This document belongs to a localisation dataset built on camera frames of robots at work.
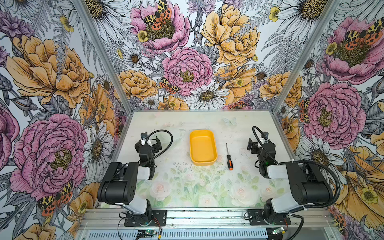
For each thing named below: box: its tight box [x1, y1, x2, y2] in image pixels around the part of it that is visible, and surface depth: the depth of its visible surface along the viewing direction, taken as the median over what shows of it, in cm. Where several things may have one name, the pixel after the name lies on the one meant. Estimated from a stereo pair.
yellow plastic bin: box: [189, 129, 218, 166], surface depth 102 cm
